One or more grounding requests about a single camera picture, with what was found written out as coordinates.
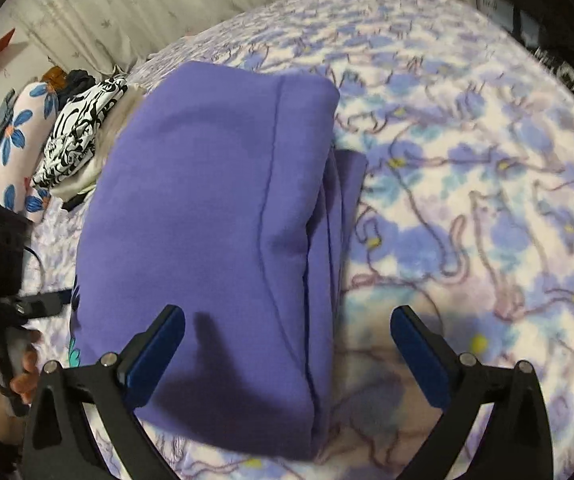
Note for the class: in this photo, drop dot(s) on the beige floral curtain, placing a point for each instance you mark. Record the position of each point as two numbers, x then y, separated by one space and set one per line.
167 0

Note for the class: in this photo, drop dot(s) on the beige folded garment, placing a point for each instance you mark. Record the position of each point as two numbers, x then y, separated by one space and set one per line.
123 115

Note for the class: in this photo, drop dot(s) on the purple zip hoodie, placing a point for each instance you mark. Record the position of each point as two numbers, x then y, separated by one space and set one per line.
207 210

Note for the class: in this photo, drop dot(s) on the black crumpled clothing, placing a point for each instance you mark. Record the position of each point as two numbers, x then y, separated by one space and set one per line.
82 82

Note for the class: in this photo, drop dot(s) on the white box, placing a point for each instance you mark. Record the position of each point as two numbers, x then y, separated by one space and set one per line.
497 7

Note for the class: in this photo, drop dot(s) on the blue flower printed quilt roll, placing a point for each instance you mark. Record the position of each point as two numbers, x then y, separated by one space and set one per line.
22 135

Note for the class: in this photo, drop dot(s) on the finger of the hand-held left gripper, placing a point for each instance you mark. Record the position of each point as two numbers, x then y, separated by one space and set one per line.
42 305

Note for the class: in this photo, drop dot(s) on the brown cloth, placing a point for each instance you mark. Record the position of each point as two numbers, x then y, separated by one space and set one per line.
54 79

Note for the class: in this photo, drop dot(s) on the person's left hand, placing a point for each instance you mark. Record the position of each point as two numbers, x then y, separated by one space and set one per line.
28 375

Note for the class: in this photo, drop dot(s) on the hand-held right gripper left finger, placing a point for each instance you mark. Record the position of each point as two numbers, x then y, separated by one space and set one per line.
159 355

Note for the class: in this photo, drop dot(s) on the cat printed purple blanket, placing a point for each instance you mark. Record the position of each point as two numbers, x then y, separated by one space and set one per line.
467 210

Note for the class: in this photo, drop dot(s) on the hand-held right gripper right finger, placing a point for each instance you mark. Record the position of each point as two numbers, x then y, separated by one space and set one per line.
419 360

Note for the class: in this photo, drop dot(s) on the black white printed folded garment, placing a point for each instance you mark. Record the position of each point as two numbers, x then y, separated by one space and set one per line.
77 130

